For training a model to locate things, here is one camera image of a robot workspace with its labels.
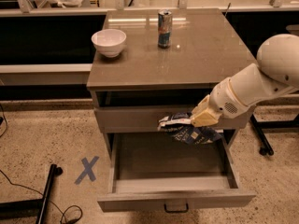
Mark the blue chip bag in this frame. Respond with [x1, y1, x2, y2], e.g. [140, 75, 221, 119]
[158, 113, 222, 145]

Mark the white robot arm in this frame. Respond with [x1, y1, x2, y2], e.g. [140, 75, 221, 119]
[189, 34, 299, 127]

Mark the open grey middle drawer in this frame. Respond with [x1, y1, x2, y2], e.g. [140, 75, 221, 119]
[98, 133, 255, 213]

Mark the grey drawer cabinet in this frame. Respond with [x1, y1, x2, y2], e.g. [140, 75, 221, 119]
[87, 9, 255, 150]

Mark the closed grey top drawer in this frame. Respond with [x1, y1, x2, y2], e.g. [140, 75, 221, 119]
[93, 103, 256, 134]

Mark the black stand leg right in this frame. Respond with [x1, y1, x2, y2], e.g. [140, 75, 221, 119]
[250, 115, 299, 156]

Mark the black stand leg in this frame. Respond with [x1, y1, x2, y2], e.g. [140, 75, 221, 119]
[250, 115, 299, 156]
[0, 164, 63, 224]

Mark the blue silver drink can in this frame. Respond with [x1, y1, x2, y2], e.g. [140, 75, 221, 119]
[158, 9, 173, 49]

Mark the white ceramic bowl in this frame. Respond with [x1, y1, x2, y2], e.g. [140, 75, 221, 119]
[92, 29, 127, 58]

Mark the blue tape cross mark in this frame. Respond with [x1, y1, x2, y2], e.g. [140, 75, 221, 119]
[75, 156, 99, 185]

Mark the black stand leg left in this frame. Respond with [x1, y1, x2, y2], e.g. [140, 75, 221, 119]
[0, 164, 63, 224]

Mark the black cable on floor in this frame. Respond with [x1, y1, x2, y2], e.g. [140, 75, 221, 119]
[0, 169, 84, 224]

